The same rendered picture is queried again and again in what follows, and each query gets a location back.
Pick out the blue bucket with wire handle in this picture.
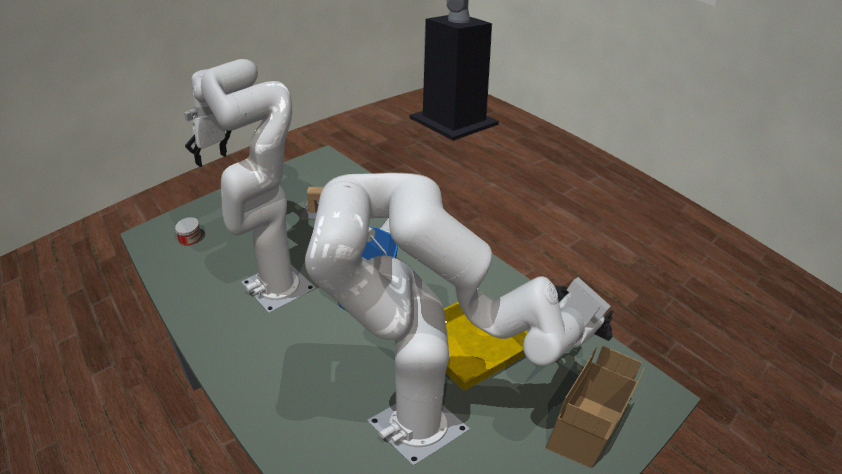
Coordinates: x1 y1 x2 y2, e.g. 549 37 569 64
361 227 398 260

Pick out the yellow shallow tray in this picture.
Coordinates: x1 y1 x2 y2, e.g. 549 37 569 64
444 302 528 391

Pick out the brown cardboard box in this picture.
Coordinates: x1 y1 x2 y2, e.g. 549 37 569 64
546 346 645 468

